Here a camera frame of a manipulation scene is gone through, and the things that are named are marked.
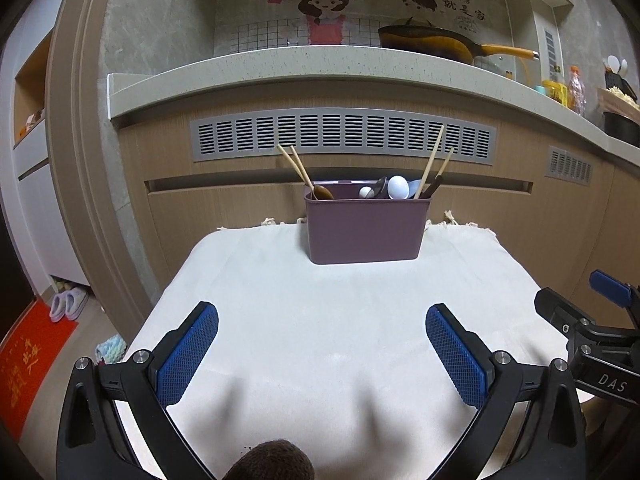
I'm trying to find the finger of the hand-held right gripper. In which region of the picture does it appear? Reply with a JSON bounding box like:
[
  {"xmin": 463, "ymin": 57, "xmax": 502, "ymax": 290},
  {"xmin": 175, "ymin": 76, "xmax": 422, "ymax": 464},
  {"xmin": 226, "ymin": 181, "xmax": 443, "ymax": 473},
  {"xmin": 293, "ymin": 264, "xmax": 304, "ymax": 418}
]
[
  {"xmin": 534, "ymin": 287, "xmax": 601, "ymax": 356},
  {"xmin": 589, "ymin": 269, "xmax": 640, "ymax": 326}
]

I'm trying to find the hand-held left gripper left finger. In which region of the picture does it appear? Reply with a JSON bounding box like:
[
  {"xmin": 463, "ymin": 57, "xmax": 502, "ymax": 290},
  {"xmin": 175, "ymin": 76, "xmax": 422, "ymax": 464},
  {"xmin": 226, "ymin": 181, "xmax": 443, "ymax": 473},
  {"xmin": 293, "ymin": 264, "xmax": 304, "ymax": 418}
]
[{"xmin": 56, "ymin": 301, "xmax": 220, "ymax": 480}]

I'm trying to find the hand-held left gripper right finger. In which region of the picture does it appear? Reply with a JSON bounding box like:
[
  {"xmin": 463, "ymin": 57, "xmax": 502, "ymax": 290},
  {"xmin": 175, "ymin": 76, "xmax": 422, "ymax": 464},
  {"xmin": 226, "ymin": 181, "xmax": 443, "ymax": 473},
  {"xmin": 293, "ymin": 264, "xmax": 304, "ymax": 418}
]
[{"xmin": 425, "ymin": 302, "xmax": 587, "ymax": 480}]

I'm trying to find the purple plastic utensil holder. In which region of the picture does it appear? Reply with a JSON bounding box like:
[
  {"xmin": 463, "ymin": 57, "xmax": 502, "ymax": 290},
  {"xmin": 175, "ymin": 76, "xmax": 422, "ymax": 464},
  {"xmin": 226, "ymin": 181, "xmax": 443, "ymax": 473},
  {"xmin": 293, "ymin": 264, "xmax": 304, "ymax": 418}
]
[{"xmin": 304, "ymin": 182, "xmax": 433, "ymax": 266}]

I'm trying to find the teal knitted slipper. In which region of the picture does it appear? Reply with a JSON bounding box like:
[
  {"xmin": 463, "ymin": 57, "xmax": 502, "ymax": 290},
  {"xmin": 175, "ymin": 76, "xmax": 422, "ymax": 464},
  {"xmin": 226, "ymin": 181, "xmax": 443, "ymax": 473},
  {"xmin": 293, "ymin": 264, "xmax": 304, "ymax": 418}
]
[{"xmin": 94, "ymin": 334, "xmax": 131, "ymax": 366}]

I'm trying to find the grey slipper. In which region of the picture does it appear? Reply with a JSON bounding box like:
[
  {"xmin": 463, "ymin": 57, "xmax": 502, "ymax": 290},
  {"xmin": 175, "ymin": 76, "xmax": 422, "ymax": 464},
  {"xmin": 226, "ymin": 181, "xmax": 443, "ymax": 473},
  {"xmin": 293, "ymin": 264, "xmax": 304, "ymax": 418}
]
[
  {"xmin": 49, "ymin": 290, "xmax": 68, "ymax": 323},
  {"xmin": 64, "ymin": 285, "xmax": 90, "ymax": 321}
]

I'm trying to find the small grey vent grille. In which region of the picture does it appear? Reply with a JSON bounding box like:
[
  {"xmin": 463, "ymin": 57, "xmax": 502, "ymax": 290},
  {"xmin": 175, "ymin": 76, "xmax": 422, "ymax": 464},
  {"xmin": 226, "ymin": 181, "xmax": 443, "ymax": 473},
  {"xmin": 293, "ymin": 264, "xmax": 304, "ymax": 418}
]
[{"xmin": 547, "ymin": 145, "xmax": 594, "ymax": 183}]

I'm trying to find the white fringed table cloth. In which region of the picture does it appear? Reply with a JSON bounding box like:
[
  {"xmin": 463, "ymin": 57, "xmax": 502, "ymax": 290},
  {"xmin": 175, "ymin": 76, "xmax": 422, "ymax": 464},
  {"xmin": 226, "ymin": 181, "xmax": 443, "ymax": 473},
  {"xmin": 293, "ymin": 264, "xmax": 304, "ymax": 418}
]
[{"xmin": 120, "ymin": 210, "xmax": 596, "ymax": 480}]

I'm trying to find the dark fuzzy ball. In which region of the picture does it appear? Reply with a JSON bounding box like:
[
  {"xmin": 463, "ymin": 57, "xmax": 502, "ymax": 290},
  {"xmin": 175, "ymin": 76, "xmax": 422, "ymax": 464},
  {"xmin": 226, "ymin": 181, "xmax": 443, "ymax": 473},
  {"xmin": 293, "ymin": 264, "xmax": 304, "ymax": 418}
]
[{"xmin": 220, "ymin": 440, "xmax": 316, "ymax": 480}]

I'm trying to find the black pot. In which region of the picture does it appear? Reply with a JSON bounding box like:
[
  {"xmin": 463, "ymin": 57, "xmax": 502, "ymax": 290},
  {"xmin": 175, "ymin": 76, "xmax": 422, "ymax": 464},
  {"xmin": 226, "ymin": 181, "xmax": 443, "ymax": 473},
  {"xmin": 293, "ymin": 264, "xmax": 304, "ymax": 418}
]
[{"xmin": 602, "ymin": 110, "xmax": 640, "ymax": 148}]

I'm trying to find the red door mat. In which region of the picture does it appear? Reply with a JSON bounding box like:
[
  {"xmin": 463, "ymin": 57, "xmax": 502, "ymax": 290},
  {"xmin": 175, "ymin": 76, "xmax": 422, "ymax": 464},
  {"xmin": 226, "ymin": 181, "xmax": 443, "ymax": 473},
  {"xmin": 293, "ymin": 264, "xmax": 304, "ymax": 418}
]
[{"xmin": 0, "ymin": 300, "xmax": 80, "ymax": 423}]

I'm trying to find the wooden box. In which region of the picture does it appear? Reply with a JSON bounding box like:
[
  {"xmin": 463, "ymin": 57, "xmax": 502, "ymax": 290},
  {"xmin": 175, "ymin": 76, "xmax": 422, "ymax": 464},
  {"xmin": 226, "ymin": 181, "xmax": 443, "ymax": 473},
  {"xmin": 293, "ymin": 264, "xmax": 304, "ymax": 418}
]
[{"xmin": 596, "ymin": 85, "xmax": 640, "ymax": 116}]

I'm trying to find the white storage cabinet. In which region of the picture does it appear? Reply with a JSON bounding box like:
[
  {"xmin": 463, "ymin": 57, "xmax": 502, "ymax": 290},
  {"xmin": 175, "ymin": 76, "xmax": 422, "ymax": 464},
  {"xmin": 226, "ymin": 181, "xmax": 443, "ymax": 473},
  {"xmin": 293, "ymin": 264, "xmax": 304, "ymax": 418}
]
[{"xmin": 0, "ymin": 25, "xmax": 91, "ymax": 291}]

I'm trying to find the yellow jar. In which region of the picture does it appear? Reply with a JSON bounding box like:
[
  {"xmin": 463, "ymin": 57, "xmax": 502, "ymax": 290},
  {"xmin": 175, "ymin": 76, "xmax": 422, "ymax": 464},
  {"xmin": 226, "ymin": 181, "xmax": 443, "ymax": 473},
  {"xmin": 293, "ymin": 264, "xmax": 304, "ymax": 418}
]
[{"xmin": 542, "ymin": 79, "xmax": 568, "ymax": 108}]

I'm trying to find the long grey vent grille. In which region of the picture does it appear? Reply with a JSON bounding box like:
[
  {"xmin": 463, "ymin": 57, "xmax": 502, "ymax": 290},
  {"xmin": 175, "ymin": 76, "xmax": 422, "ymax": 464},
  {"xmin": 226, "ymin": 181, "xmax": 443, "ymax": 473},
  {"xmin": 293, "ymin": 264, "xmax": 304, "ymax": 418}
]
[{"xmin": 189, "ymin": 108, "xmax": 498, "ymax": 166}]

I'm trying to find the white vented pipe cover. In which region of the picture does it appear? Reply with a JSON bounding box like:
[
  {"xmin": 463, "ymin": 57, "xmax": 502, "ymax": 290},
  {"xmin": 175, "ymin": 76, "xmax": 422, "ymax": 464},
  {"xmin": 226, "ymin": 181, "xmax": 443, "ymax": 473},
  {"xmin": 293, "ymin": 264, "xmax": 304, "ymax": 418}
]
[{"xmin": 505, "ymin": 0, "xmax": 573, "ymax": 91}]

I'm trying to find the shelf clutter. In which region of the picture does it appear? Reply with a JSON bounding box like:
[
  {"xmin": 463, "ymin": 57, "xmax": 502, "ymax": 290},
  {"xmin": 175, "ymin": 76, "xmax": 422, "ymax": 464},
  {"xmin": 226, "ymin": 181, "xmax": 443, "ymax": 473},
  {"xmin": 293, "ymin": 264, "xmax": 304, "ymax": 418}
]
[{"xmin": 17, "ymin": 107, "xmax": 46, "ymax": 138}]

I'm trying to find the beige door frame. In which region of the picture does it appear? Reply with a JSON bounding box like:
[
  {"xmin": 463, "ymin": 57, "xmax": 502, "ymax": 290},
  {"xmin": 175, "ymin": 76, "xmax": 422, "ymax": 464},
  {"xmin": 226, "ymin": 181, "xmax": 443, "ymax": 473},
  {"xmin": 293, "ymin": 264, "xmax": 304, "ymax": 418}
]
[{"xmin": 47, "ymin": 0, "xmax": 161, "ymax": 331}]

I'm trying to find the black wok yellow handle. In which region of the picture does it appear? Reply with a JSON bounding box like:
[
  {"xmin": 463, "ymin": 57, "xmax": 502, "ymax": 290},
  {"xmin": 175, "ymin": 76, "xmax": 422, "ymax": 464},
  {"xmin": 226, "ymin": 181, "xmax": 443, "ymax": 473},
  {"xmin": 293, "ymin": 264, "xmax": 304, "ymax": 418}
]
[{"xmin": 377, "ymin": 24, "xmax": 541, "ymax": 66}]

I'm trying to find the cartoon wall sticker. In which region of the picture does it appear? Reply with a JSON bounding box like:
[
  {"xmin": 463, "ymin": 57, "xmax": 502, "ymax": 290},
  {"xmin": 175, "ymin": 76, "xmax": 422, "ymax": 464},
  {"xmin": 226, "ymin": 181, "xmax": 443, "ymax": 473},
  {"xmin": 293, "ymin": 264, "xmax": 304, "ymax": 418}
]
[{"xmin": 214, "ymin": 0, "xmax": 513, "ymax": 58}]

